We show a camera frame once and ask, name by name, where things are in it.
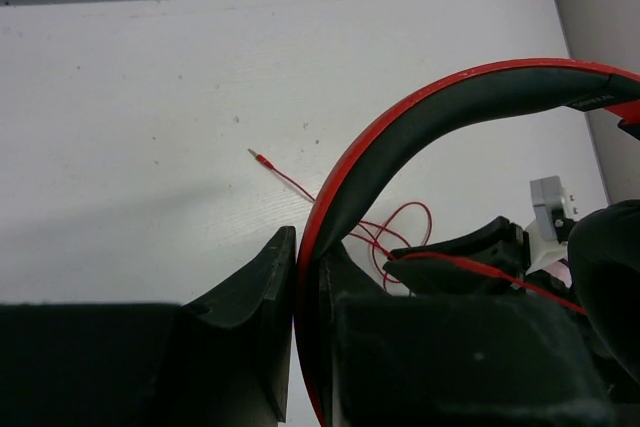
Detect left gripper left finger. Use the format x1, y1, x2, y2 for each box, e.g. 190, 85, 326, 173
1, 226, 296, 426

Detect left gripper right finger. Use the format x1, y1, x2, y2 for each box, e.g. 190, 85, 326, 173
319, 248, 639, 426

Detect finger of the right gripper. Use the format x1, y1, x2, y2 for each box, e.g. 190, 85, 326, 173
384, 259, 512, 296
389, 216, 525, 261

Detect red headphone cable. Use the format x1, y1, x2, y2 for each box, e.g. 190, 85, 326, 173
247, 147, 589, 317

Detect red black headphones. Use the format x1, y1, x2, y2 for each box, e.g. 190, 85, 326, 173
295, 58, 639, 426

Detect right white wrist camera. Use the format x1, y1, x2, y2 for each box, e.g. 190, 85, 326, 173
525, 176, 577, 274

